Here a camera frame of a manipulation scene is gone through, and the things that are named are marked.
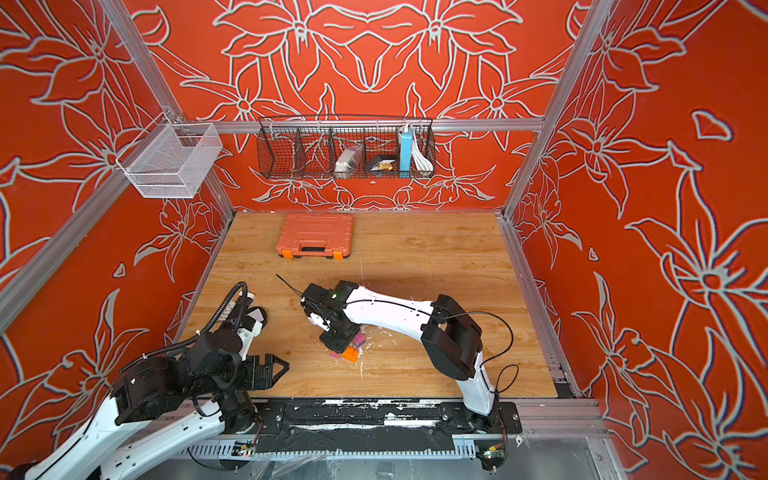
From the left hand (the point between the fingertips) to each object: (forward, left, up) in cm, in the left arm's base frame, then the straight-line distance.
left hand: (278, 367), depth 66 cm
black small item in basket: (+55, -20, +18) cm, 61 cm away
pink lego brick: (+12, -17, -11) cm, 23 cm away
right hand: (+9, -9, -6) cm, 14 cm away
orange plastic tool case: (+50, +4, -11) cm, 51 cm away
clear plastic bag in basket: (+58, -9, +16) cm, 61 cm away
